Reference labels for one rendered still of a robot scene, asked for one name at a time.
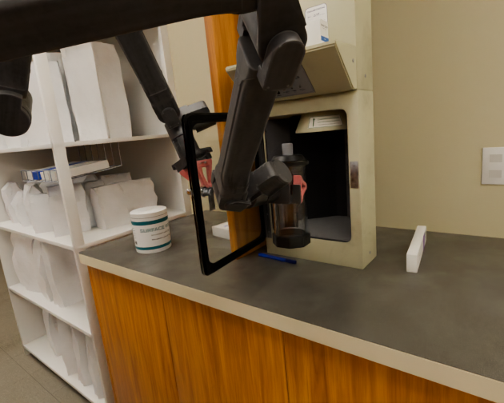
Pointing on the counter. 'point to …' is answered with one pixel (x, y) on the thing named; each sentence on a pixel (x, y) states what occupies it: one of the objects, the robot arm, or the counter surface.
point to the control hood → (325, 69)
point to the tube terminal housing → (351, 249)
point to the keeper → (354, 174)
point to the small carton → (317, 32)
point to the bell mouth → (322, 121)
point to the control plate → (298, 85)
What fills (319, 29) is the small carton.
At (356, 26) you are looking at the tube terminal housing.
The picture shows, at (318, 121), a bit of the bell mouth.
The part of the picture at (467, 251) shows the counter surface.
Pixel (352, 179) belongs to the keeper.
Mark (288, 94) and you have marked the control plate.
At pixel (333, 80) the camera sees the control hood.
